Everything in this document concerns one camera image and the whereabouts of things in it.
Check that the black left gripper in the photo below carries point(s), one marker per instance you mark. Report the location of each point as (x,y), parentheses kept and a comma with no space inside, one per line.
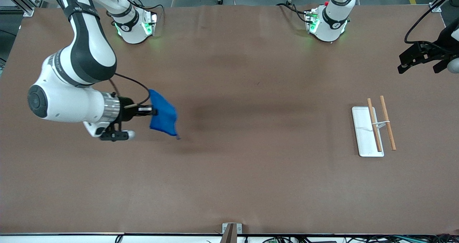
(445,42)

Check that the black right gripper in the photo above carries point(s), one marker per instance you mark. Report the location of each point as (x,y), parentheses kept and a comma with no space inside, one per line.
(126,108)

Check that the blue towel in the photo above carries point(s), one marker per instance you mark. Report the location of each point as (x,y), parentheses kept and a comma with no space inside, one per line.
(163,114)

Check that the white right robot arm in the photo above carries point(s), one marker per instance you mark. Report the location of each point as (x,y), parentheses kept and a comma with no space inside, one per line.
(86,49)

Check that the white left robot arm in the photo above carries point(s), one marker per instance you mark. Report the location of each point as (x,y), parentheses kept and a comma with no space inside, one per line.
(330,20)

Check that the wooden rack rod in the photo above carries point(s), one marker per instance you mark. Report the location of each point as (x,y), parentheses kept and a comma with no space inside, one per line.
(388,124)
(375,128)

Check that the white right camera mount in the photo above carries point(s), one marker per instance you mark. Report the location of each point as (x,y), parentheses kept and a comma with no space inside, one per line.
(94,128)

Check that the metal bracket with brown post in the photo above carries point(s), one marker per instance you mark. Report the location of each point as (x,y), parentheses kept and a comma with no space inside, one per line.
(231,232)

